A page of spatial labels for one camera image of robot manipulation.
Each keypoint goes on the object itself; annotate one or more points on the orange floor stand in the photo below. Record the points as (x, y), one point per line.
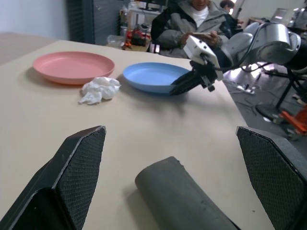
(296, 119)

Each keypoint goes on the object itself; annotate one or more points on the black floor stand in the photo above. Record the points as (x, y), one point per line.
(285, 93)

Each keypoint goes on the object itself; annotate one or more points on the person in grey jacket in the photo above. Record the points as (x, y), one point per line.
(175, 21)

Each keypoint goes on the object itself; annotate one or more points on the smartphone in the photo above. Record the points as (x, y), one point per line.
(202, 35)

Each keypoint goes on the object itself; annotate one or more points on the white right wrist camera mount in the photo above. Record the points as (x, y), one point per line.
(199, 46)

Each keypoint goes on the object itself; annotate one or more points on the crumpled white tissue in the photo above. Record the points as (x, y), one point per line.
(100, 89)

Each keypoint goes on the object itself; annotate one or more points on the blue plastic plate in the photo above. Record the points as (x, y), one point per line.
(153, 76)

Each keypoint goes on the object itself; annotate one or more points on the grey glasses case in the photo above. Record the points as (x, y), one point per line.
(177, 196)

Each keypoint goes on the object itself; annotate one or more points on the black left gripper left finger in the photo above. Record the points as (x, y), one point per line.
(72, 172)

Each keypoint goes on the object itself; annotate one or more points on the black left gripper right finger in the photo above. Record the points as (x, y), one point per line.
(271, 172)

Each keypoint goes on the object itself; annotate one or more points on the red orange tool pile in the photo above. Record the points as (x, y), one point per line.
(136, 37)

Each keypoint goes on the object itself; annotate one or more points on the white power strip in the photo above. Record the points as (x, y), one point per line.
(245, 89)

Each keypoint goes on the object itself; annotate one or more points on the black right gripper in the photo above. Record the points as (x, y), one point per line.
(208, 73)

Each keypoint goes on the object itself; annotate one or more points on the white metal shelf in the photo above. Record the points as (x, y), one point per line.
(144, 10)

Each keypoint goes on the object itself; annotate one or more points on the dark grey metal cabinet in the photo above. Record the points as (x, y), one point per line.
(100, 21)

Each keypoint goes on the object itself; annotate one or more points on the pink plastic plate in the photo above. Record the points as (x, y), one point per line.
(72, 65)

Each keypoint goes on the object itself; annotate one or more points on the dark haired person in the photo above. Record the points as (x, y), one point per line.
(226, 4)

